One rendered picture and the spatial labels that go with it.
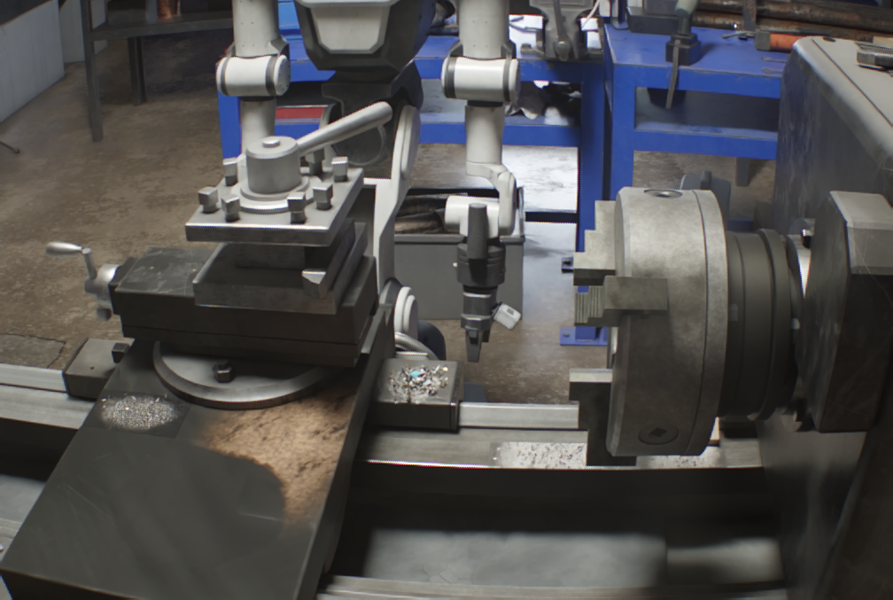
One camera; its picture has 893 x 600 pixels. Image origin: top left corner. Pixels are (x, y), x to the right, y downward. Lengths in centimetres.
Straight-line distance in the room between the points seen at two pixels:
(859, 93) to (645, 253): 26
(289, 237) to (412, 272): 200
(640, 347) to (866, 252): 24
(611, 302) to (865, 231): 23
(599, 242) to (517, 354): 195
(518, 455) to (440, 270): 187
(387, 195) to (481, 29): 34
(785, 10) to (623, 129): 161
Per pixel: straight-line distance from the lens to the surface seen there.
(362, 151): 182
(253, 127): 190
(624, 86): 265
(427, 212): 313
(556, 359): 290
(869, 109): 84
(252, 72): 185
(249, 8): 185
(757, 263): 89
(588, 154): 271
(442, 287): 303
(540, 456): 117
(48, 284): 365
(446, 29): 286
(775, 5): 411
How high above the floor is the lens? 156
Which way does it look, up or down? 28 degrees down
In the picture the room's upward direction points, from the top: 2 degrees counter-clockwise
